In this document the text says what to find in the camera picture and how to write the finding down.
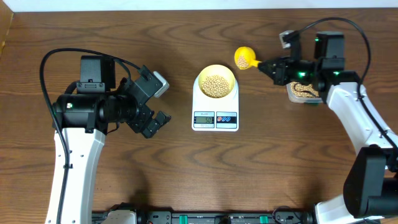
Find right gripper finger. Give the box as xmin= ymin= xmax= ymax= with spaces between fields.
xmin=257 ymin=60 xmax=277 ymax=70
xmin=259 ymin=67 xmax=275 ymax=81

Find yellow measuring scoop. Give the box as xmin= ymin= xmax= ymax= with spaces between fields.
xmin=234 ymin=47 xmax=260 ymax=70

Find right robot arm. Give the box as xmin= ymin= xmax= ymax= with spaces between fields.
xmin=257 ymin=30 xmax=397 ymax=223

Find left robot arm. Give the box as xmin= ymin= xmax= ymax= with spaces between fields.
xmin=46 ymin=55 xmax=171 ymax=223

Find white digital kitchen scale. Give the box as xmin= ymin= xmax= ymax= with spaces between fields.
xmin=192 ymin=77 xmax=239 ymax=132

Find pale yellow bowl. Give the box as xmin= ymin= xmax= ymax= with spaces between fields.
xmin=198 ymin=65 xmax=237 ymax=96

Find soybeans in bowl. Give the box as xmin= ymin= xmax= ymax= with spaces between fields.
xmin=202 ymin=75 xmax=230 ymax=98

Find clear plastic container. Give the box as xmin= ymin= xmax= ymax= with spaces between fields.
xmin=286 ymin=83 xmax=322 ymax=104

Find soybeans in container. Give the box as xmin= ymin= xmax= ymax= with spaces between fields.
xmin=290 ymin=82 xmax=319 ymax=98

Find left black cable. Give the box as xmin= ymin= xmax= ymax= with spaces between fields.
xmin=39 ymin=47 xmax=142 ymax=224

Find black cable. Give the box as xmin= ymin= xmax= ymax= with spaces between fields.
xmin=298 ymin=17 xmax=398 ymax=150
xmin=39 ymin=47 xmax=142 ymax=224

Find right black cable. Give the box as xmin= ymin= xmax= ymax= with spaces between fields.
xmin=298 ymin=17 xmax=398 ymax=150

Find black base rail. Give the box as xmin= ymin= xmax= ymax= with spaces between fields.
xmin=91 ymin=203 xmax=317 ymax=224

